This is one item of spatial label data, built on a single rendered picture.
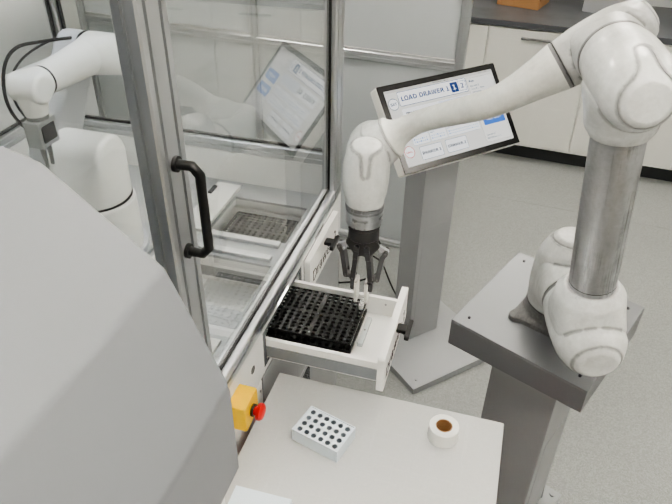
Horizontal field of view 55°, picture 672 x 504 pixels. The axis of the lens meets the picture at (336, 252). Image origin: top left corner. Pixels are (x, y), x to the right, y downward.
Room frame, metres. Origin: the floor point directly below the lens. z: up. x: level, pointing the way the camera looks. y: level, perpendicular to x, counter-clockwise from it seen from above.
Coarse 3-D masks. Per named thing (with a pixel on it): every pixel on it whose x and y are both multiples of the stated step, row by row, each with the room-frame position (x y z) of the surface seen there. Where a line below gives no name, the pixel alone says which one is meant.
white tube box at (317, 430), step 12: (312, 408) 1.05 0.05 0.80; (300, 420) 1.02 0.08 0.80; (312, 420) 1.02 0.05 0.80; (324, 420) 1.02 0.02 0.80; (336, 420) 1.02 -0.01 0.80; (300, 432) 0.98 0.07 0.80; (312, 432) 0.98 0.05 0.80; (324, 432) 0.99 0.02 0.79; (336, 432) 0.99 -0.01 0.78; (348, 432) 0.99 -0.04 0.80; (312, 444) 0.96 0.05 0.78; (324, 444) 0.95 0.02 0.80; (336, 444) 0.95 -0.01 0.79; (348, 444) 0.97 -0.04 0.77; (324, 456) 0.94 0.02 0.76; (336, 456) 0.93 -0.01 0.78
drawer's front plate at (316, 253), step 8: (336, 216) 1.73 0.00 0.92; (328, 224) 1.66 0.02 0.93; (336, 224) 1.73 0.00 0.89; (320, 232) 1.62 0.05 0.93; (328, 232) 1.64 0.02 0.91; (336, 232) 1.73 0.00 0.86; (320, 240) 1.58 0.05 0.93; (312, 248) 1.53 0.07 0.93; (320, 248) 1.56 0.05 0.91; (312, 256) 1.50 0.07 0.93; (320, 256) 1.56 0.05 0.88; (328, 256) 1.64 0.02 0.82; (304, 264) 1.47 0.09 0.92; (312, 264) 1.49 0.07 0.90; (304, 272) 1.47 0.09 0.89; (312, 272) 1.49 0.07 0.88; (320, 272) 1.56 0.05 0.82; (304, 280) 1.47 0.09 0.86; (312, 280) 1.49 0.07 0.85
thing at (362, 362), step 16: (320, 288) 1.40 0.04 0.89; (336, 288) 1.39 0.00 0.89; (368, 304) 1.36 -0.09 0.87; (384, 304) 1.35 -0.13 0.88; (384, 320) 1.33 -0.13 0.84; (368, 336) 1.27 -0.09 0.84; (384, 336) 1.27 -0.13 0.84; (272, 352) 1.18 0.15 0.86; (288, 352) 1.17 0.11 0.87; (304, 352) 1.16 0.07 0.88; (320, 352) 1.15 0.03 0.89; (336, 352) 1.15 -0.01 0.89; (352, 352) 1.21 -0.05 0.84; (368, 352) 1.21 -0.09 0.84; (320, 368) 1.15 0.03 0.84; (336, 368) 1.14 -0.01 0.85; (352, 368) 1.12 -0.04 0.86; (368, 368) 1.11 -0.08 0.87
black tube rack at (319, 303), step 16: (304, 288) 1.38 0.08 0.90; (288, 304) 1.32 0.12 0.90; (304, 304) 1.32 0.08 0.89; (320, 304) 1.32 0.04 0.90; (336, 304) 1.32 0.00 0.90; (352, 304) 1.32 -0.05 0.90; (272, 320) 1.25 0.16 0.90; (288, 320) 1.26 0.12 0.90; (304, 320) 1.26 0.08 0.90; (320, 320) 1.29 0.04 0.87; (336, 320) 1.26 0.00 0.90; (352, 320) 1.26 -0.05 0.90; (272, 336) 1.22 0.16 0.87; (288, 336) 1.22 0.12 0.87; (304, 336) 1.20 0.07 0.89; (320, 336) 1.23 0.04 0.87; (336, 336) 1.20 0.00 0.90
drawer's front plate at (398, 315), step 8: (400, 296) 1.32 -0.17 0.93; (400, 304) 1.29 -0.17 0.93; (400, 312) 1.26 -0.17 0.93; (392, 320) 1.23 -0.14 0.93; (400, 320) 1.27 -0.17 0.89; (392, 328) 1.20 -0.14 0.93; (392, 336) 1.17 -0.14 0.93; (384, 344) 1.14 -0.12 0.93; (392, 344) 1.18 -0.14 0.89; (384, 352) 1.11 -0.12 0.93; (392, 352) 1.19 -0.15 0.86; (384, 360) 1.09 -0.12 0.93; (384, 368) 1.09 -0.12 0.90; (376, 376) 1.09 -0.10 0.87; (384, 376) 1.10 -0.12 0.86; (376, 384) 1.09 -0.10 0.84; (384, 384) 1.11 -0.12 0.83
